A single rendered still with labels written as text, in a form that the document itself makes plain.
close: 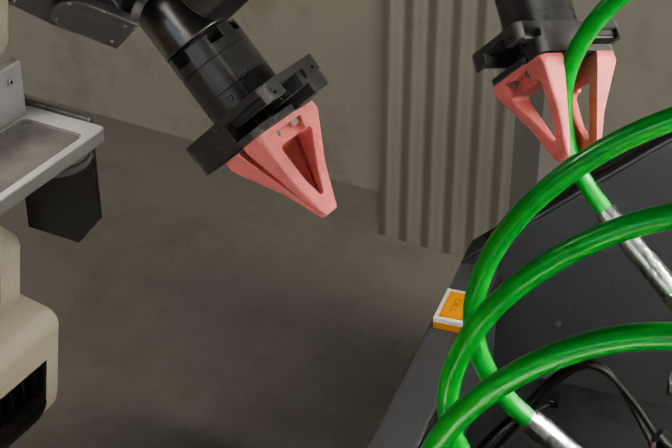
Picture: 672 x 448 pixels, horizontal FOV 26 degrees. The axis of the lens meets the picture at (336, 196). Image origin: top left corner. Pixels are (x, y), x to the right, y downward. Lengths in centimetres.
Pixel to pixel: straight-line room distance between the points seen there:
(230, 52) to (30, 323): 67
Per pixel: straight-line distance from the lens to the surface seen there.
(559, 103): 110
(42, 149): 146
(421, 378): 127
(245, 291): 304
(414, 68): 299
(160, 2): 103
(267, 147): 101
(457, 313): 133
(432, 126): 303
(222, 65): 102
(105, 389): 281
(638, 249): 113
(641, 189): 134
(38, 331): 162
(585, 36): 108
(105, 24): 101
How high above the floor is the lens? 174
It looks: 31 degrees down
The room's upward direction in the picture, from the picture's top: straight up
